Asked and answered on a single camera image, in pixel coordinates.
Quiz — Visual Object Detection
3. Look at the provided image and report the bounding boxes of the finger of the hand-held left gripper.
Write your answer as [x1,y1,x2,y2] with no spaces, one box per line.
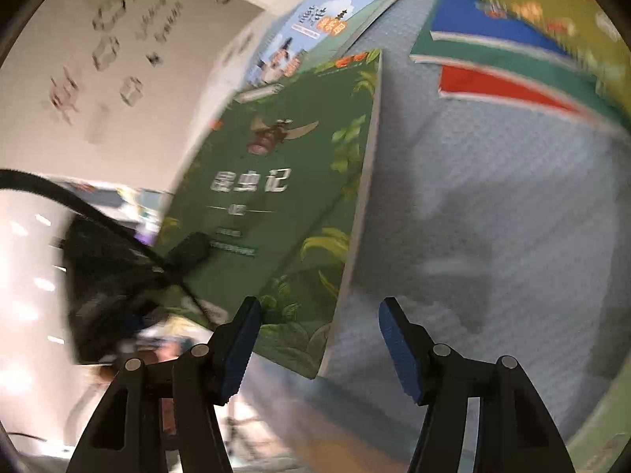
[165,231,213,273]

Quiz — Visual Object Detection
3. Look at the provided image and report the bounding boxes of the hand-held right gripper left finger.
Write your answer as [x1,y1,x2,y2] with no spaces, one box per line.
[66,296,263,473]

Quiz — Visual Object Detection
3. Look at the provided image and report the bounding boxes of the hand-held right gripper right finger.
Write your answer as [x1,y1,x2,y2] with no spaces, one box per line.
[379,297,577,473]

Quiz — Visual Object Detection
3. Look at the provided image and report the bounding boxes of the green insect book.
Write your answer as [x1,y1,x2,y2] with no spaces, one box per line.
[158,49,384,380]

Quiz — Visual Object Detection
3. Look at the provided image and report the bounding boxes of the light blue cartoon poetry book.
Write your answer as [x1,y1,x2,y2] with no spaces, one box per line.
[244,0,401,90]

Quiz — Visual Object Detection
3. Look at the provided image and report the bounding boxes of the teal green book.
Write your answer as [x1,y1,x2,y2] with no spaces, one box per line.
[410,34,599,89]

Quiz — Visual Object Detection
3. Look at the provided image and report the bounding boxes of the light blue woven mat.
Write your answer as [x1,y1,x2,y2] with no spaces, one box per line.
[237,0,631,459]

